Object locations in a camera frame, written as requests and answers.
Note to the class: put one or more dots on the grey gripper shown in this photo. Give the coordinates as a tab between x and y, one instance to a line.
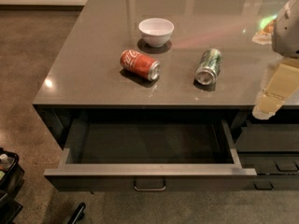
287	34

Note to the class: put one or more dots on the red coke can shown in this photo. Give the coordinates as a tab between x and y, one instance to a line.
142	65

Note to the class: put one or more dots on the green soda can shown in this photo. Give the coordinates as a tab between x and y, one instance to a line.
209	67

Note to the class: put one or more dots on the lower right drawer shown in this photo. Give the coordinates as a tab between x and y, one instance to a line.
275	170

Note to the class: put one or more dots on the open top drawer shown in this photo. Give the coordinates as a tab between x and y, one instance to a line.
185	155

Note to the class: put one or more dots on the snack bag on counter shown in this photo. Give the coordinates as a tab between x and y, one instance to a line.
264	36

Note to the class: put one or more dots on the white bowl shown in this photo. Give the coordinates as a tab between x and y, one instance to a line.
156	31

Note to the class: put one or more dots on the grey cabinet counter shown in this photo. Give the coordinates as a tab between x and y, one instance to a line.
88	83

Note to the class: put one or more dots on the black object on floor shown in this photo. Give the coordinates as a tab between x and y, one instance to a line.
78	214

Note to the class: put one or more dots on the black cart with items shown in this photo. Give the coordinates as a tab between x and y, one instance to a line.
10	183

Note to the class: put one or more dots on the drawer handle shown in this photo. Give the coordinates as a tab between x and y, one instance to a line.
149	185

